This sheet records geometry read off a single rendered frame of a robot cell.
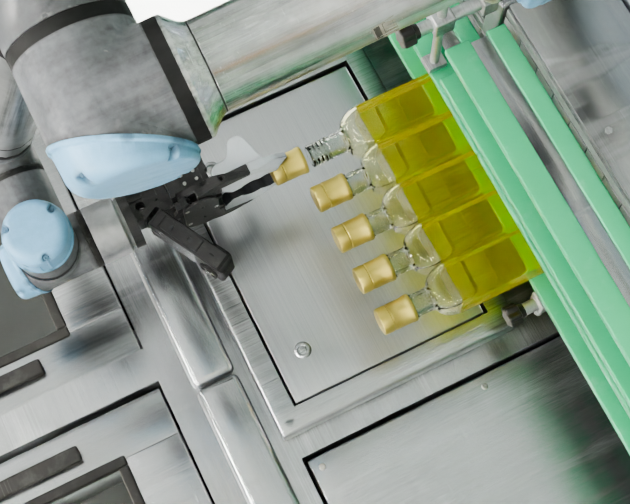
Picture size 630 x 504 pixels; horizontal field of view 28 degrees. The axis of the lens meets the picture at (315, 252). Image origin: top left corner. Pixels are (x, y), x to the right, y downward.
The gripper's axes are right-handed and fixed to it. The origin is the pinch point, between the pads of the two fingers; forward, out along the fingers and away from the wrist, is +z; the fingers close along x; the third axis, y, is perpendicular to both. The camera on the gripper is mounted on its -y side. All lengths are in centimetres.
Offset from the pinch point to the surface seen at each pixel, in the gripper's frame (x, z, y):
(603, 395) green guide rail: 2.9, 22.7, -42.2
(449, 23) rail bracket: -16.3, 23.1, 1.5
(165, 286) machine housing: 12.9, -18.6, -3.2
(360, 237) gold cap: -1.5, 4.8, -12.9
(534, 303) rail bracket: 4.4, 21.4, -28.3
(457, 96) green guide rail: -6.7, 22.6, -3.4
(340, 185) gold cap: -2.2, 5.5, -6.0
